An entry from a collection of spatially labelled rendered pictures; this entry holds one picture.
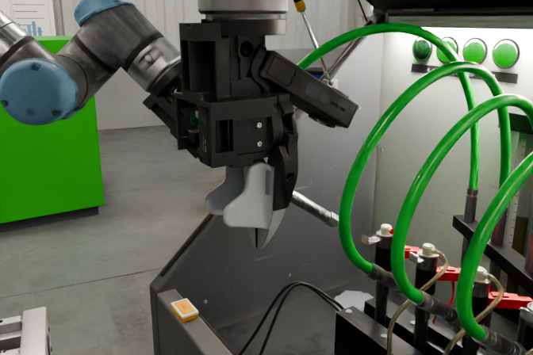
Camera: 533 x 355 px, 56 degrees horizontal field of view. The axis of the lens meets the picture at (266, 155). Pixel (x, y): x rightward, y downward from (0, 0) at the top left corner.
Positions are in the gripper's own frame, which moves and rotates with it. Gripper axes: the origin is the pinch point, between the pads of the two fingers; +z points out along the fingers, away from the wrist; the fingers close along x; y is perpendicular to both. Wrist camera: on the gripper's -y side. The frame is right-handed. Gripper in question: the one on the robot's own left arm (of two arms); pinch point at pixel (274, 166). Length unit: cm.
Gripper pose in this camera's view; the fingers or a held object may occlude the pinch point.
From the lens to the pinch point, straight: 74.0
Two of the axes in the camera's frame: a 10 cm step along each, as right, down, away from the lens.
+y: -7.2, 7.0, 0.0
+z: 7.0, 7.2, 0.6
